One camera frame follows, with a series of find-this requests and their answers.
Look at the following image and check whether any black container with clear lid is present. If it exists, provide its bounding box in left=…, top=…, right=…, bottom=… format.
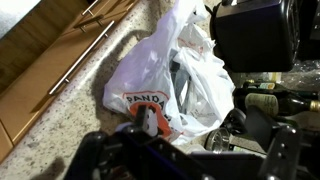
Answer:
left=169, top=49, right=195, bottom=114

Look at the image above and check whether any short metal drawer handle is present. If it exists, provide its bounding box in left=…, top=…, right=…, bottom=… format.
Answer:
left=81, top=0, right=100, bottom=17
left=73, top=14, right=105, bottom=34

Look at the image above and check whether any wooden base cabinet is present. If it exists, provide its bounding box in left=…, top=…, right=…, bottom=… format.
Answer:
left=0, top=0, right=141, bottom=164

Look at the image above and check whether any dark glass bottle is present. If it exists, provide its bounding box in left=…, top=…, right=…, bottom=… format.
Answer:
left=221, top=108, right=248, bottom=135

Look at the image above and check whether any black toaster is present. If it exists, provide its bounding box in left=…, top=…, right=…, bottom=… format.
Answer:
left=209, top=0, right=301, bottom=74

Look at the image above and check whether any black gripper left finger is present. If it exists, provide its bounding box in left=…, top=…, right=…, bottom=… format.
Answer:
left=63, top=105, right=188, bottom=180

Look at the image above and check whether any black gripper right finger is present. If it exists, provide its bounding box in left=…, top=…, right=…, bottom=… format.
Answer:
left=245, top=106, right=320, bottom=180

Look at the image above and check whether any long metal drawer handle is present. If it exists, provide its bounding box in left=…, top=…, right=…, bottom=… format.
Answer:
left=48, top=20, right=116, bottom=96

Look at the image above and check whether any white printed plastic bag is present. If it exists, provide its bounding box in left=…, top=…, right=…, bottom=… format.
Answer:
left=102, top=0, right=236, bottom=146

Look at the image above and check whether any crinkled clear plastic wrap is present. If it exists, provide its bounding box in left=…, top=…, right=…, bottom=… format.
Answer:
left=281, top=59, right=320, bottom=93

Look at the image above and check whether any black countertop appliance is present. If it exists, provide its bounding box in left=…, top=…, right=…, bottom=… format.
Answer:
left=296, top=0, right=320, bottom=61

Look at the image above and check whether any glass jar with metal lid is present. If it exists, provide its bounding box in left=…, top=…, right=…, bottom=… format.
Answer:
left=204, top=127, right=232, bottom=153

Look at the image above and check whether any wine bottle with cream label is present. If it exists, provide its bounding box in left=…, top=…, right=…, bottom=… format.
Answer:
left=233, top=87, right=320, bottom=118

